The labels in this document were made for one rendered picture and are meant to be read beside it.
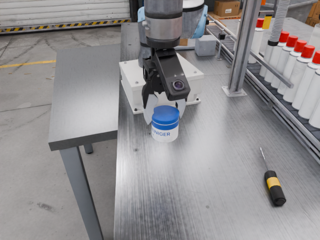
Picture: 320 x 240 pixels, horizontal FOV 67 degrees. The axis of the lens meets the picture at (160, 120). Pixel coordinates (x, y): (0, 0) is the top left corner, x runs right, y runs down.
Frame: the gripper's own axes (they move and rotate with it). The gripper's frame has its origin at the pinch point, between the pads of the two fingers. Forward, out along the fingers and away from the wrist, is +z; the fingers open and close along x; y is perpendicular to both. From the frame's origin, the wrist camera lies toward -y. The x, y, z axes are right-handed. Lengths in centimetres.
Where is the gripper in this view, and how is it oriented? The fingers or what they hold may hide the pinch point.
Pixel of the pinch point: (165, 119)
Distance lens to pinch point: 60.3
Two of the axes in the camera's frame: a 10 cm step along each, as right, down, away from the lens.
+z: 0.0, 8.0, 5.9
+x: -9.5, 1.8, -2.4
